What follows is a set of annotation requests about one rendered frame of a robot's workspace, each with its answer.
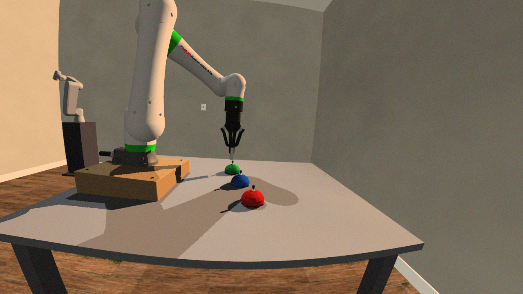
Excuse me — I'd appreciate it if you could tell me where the red dome bell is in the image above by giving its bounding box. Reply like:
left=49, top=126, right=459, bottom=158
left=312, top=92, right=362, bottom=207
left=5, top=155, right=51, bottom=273
left=241, top=185, right=264, bottom=208

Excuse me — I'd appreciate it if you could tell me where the blue desk bell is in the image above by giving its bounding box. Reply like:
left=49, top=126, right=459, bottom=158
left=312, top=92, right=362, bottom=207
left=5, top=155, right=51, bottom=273
left=231, top=170, right=250, bottom=188

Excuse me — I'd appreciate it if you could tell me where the green dome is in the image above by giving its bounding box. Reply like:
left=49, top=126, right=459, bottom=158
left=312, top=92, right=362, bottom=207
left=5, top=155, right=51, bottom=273
left=225, top=160, right=240, bottom=175

